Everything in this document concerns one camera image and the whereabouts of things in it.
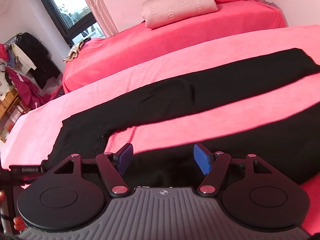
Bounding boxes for black pants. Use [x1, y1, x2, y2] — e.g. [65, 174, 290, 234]
[42, 48, 319, 187]

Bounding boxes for pink sheet near bed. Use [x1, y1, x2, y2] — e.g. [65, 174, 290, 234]
[1, 25, 319, 239]

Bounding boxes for magenta jacket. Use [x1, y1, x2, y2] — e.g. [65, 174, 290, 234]
[5, 67, 50, 109]

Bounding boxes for red sheet far bed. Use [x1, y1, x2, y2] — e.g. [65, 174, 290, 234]
[62, 0, 287, 93]

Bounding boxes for beige cloth on bed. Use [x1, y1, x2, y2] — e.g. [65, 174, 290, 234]
[63, 37, 91, 63]

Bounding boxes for wooden drawer cabinet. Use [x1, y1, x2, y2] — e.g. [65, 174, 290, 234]
[0, 88, 20, 119]

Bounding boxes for hanging clothes pile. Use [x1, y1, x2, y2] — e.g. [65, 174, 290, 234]
[1, 33, 61, 89]

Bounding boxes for pink patterned curtain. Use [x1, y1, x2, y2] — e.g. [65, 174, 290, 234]
[85, 0, 119, 37]

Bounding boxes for light pink pillow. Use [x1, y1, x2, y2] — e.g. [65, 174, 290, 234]
[142, 0, 218, 29]

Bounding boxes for dark framed window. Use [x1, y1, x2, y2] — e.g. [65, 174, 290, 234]
[41, 0, 105, 47]

